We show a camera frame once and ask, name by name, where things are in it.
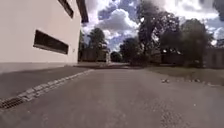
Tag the broad dark tree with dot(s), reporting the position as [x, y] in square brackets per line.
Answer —
[195, 40]

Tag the row of grey setts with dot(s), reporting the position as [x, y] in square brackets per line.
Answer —
[40, 88]

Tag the tall dark tree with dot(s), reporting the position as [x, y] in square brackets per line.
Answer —
[150, 26]

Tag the round green tree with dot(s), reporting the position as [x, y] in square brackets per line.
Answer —
[97, 40]

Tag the drain grate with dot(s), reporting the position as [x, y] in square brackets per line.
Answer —
[10, 102]

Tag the grey asphalt road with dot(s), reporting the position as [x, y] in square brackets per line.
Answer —
[126, 100]

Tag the dark paved strip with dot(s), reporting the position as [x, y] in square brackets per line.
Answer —
[30, 78]

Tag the white building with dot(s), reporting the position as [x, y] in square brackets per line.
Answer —
[26, 20]

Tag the group of dark trees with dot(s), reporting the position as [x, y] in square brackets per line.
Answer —
[130, 50]

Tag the low brown building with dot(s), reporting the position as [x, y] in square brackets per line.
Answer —
[95, 55]

